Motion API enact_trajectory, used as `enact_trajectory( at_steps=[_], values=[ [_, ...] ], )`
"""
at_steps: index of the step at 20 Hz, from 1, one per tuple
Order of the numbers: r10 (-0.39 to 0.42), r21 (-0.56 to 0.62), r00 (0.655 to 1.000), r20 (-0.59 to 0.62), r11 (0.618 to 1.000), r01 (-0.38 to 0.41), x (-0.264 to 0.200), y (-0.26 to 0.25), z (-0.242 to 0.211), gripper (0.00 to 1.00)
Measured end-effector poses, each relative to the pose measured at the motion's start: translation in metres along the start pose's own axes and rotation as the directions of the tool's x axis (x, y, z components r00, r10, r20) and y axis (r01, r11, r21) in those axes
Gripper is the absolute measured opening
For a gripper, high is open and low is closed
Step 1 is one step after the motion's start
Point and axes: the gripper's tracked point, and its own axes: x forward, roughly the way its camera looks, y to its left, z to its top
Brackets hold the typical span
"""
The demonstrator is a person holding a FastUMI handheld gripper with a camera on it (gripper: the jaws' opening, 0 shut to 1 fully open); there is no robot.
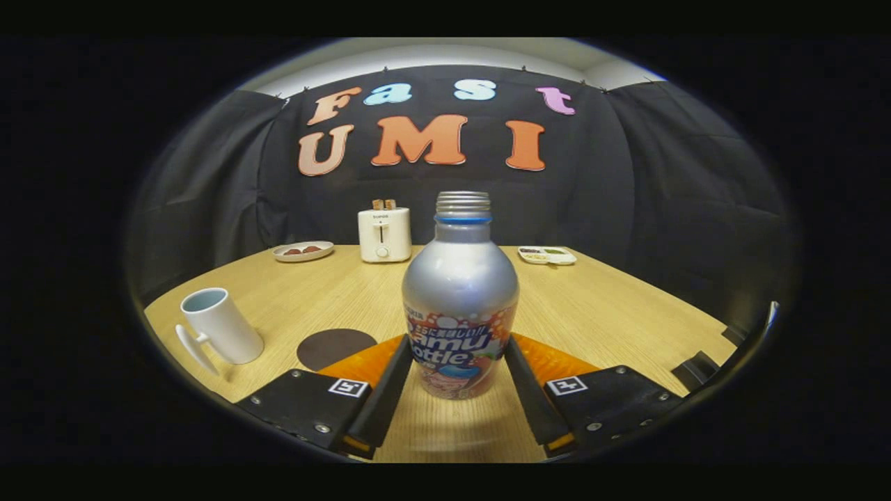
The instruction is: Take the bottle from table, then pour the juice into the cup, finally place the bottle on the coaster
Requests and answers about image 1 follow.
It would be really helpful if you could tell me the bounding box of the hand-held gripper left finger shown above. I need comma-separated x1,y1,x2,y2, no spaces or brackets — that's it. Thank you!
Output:
235,333,415,460

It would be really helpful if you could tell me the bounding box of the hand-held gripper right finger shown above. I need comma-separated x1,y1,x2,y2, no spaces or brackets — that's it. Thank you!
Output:
503,333,686,459

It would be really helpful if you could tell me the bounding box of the dark brown round coaster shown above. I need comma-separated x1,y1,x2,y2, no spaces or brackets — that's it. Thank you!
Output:
297,328,379,372

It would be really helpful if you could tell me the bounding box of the silver juice bottle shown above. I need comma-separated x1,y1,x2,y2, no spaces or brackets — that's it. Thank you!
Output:
402,191,520,400

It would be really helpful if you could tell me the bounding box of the white cup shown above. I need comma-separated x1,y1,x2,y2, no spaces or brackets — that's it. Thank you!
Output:
175,287,265,376

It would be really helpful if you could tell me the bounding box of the wooden table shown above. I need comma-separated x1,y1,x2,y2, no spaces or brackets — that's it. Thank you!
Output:
143,244,739,463

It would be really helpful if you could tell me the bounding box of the white divided dish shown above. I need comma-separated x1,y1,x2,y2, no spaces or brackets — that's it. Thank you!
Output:
518,246,577,266

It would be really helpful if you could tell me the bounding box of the white toaster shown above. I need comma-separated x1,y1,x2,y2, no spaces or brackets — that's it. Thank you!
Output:
358,207,412,264

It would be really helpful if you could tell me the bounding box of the round beige plate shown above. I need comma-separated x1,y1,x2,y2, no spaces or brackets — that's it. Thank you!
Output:
271,241,335,262

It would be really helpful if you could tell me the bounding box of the black backdrop cloth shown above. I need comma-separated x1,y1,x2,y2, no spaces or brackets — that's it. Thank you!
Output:
129,65,794,335

